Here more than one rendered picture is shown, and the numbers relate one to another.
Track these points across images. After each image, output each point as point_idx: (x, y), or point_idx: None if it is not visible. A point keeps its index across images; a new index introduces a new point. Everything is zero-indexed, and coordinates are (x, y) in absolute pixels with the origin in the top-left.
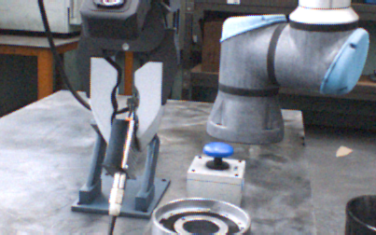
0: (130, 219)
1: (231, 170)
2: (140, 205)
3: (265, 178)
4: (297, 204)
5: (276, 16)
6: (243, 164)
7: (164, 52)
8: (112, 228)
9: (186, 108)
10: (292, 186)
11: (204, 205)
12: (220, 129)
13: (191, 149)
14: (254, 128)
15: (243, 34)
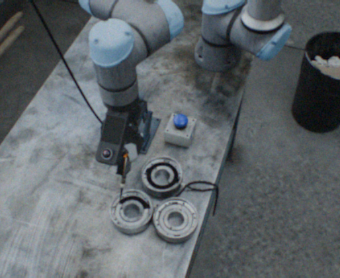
0: None
1: (186, 130)
2: (141, 148)
3: (212, 115)
4: (219, 143)
5: (235, 4)
6: (194, 123)
7: (135, 142)
8: (122, 192)
9: (189, 16)
10: (223, 123)
11: (167, 159)
12: (200, 61)
13: (180, 79)
14: (218, 64)
15: (213, 15)
